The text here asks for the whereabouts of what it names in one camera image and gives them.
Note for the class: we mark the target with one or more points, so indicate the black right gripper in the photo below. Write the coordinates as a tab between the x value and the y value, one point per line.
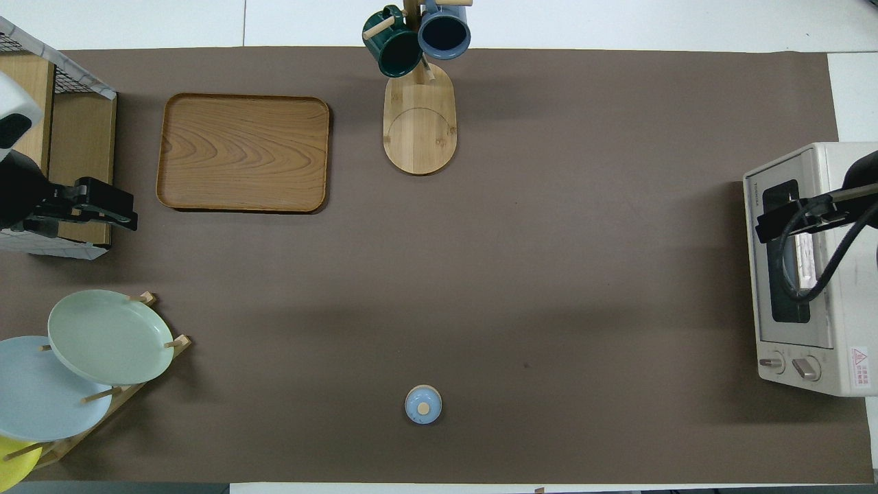
861	178

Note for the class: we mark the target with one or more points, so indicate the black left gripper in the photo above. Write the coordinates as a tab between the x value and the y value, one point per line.
27	199

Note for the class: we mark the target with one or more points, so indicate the white toaster oven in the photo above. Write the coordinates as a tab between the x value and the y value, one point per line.
850	329

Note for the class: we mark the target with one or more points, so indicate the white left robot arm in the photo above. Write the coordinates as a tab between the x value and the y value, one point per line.
14	103

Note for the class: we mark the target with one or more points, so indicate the wooden shelf box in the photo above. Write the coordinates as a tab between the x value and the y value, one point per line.
89	137

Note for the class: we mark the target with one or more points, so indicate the pale green plate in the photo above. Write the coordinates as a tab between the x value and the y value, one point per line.
110	336

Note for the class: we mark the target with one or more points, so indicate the wooden tray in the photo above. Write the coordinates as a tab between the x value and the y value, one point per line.
243	154

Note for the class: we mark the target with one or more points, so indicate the wooden plate rack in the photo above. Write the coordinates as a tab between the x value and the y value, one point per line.
180	342

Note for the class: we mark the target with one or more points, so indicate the light blue racked plate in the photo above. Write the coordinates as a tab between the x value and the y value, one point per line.
41	405

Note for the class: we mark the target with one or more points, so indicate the yellow plate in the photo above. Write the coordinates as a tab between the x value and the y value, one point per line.
14	466

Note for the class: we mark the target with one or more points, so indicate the brown table mat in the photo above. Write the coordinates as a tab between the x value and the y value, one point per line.
480	274

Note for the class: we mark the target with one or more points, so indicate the wooden mug tree stand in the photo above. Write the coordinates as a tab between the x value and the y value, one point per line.
420	130

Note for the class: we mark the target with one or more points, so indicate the dark green mug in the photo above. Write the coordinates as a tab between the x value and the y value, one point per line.
394	51

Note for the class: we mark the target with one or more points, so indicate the blue mug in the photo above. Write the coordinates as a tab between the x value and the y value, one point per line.
444	38

